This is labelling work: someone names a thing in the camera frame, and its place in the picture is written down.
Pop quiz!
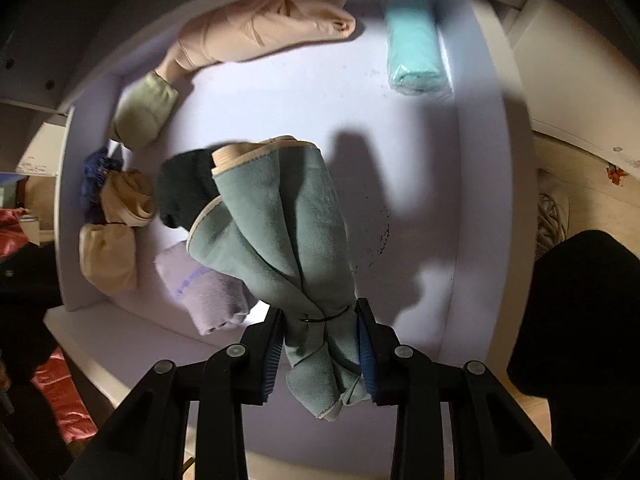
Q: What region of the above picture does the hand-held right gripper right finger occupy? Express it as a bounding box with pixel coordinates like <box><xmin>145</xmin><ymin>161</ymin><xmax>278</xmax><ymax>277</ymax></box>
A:
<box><xmin>356</xmin><ymin>297</ymin><xmax>573</xmax><ymax>480</ymax></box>

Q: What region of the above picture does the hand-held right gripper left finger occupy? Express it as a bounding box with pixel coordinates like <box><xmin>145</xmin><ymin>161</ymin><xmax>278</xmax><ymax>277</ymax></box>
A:
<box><xmin>65</xmin><ymin>305</ymin><xmax>286</xmax><ymax>480</ymax></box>

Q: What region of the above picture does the tan cloth bundle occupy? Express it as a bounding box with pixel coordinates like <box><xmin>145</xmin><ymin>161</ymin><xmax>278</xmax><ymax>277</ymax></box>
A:
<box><xmin>79</xmin><ymin>167</ymin><xmax>157</xmax><ymax>297</ymax></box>

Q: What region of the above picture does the grey-green cloth bundle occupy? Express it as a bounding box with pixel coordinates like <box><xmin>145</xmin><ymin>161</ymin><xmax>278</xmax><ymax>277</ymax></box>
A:
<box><xmin>186</xmin><ymin>135</ymin><xmax>373</xmax><ymax>422</ymax></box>

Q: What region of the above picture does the navy blue cloth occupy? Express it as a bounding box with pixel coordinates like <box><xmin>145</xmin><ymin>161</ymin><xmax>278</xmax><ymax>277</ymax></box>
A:
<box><xmin>81</xmin><ymin>145</ymin><xmax>126</xmax><ymax>223</ymax></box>

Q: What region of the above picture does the white drawer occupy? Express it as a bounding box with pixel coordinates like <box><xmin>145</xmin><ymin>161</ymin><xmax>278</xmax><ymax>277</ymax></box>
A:
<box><xmin>42</xmin><ymin>0</ymin><xmax>536</xmax><ymax>461</ymax></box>

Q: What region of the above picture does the peach cloth bundle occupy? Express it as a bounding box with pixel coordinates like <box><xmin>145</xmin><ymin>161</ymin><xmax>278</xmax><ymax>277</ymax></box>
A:
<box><xmin>155</xmin><ymin>0</ymin><xmax>357</xmax><ymax>86</ymax></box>

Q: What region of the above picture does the lavender folded cloth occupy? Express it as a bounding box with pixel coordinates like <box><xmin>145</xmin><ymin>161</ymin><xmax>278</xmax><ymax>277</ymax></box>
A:
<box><xmin>154</xmin><ymin>240</ymin><xmax>258</xmax><ymax>337</ymax></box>

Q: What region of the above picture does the red shiny cloth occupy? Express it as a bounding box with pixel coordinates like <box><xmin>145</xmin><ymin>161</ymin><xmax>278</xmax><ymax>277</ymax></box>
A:
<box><xmin>0</xmin><ymin>207</ymin><xmax>98</xmax><ymax>446</ymax></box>

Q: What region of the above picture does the dark cloth bundle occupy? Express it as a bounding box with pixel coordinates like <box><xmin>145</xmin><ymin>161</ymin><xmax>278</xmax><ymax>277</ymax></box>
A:
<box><xmin>156</xmin><ymin>149</ymin><xmax>221</xmax><ymax>230</ymax></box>

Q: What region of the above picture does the black garment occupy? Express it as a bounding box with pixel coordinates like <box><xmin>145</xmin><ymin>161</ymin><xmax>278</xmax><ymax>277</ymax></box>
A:
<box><xmin>506</xmin><ymin>230</ymin><xmax>640</xmax><ymax>480</ymax></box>

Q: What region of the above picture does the olive green cloth bundle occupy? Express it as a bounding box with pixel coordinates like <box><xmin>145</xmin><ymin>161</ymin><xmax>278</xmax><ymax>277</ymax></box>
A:
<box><xmin>110</xmin><ymin>71</ymin><xmax>179</xmax><ymax>150</ymax></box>

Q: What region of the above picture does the white plastic bin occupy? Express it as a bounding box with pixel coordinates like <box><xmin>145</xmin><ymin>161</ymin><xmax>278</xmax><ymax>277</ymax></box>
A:
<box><xmin>0</xmin><ymin>0</ymin><xmax>640</xmax><ymax>176</ymax></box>

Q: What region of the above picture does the teal rolled towel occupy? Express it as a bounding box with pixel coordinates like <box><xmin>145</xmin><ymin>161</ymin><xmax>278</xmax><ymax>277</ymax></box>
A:
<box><xmin>384</xmin><ymin>0</ymin><xmax>447</xmax><ymax>93</ymax></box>

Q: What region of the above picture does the white braided cord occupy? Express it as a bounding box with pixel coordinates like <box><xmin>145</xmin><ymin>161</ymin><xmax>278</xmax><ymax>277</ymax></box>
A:
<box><xmin>535</xmin><ymin>192</ymin><xmax>571</xmax><ymax>261</ymax></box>

